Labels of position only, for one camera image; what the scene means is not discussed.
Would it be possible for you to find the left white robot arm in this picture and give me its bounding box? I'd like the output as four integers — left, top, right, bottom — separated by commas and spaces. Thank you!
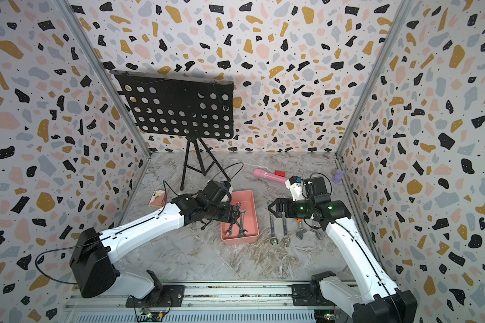
70, 180, 240, 303

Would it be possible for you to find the black perforated music stand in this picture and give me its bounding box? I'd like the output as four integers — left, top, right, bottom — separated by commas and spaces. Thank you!
110, 70, 234, 180

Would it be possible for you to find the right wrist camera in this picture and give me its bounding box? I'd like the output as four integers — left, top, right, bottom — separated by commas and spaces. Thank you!
285, 176, 305, 201

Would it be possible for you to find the playing card box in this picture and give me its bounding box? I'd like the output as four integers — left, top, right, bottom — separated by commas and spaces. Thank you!
148, 190, 167, 209

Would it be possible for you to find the large silver adjustable wrench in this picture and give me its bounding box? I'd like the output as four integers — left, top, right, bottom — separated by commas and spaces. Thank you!
309, 221, 324, 240

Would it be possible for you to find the size 16 combination wrench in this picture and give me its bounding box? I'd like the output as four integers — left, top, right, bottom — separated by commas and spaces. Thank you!
237, 207, 247, 238

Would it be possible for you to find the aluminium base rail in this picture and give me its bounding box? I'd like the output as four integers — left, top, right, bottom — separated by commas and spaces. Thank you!
62, 281, 352, 322

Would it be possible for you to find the size 14 combination wrench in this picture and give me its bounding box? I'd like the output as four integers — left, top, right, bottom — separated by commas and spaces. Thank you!
225, 223, 234, 237

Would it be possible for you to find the long open-end wrench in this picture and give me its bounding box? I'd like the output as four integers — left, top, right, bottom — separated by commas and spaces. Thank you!
269, 215, 278, 246
282, 214, 290, 246

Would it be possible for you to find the pink plastic storage box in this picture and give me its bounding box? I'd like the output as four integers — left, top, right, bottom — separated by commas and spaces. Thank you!
220, 191, 259, 246

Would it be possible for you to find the small red block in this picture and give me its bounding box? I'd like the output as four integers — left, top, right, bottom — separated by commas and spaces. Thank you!
274, 170, 286, 178

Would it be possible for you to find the purple toy figure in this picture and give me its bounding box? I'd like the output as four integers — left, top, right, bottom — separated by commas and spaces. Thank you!
331, 169, 344, 185

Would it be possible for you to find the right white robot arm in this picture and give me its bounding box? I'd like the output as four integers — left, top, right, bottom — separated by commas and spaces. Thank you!
268, 172, 418, 322

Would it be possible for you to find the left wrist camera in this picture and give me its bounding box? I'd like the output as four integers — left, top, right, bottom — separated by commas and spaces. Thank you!
220, 181, 233, 203

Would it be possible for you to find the pink toy microphone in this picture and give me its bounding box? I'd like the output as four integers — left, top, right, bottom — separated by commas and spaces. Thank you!
254, 169, 288, 184

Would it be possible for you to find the orange handled adjustable wrench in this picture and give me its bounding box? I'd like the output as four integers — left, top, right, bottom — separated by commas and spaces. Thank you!
295, 219, 307, 240

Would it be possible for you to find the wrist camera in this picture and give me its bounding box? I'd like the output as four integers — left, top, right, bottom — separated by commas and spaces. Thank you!
285, 176, 305, 201
220, 181, 233, 203

